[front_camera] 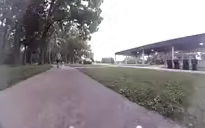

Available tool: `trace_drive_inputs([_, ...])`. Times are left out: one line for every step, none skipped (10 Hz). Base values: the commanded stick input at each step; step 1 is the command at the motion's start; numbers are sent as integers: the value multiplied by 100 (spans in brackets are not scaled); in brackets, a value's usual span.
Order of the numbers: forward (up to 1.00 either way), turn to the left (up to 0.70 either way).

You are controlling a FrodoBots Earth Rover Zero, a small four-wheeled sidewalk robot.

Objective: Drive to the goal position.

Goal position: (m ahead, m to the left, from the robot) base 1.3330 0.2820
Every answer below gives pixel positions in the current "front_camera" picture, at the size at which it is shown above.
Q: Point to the robot's own part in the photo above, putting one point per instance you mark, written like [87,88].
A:
[139,126]

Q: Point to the grey road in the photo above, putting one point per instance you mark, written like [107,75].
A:
[163,68]

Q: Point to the grass strip beside trees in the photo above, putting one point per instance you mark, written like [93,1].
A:
[13,75]

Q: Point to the open shelter with dark roof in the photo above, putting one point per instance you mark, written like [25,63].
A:
[186,45]

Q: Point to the grey asphalt path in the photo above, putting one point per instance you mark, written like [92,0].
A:
[63,100]

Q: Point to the person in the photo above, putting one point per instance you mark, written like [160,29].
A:
[58,59]

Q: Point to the row of tall trees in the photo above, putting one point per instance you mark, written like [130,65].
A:
[40,30]

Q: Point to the dark bin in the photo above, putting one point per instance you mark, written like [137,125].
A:
[194,64]
[169,64]
[186,64]
[176,64]

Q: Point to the grass strip beside road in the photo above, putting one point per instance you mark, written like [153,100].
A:
[146,88]

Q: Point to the distant low building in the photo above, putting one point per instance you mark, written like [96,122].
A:
[107,60]

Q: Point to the vehicle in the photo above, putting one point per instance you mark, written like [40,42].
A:
[87,61]

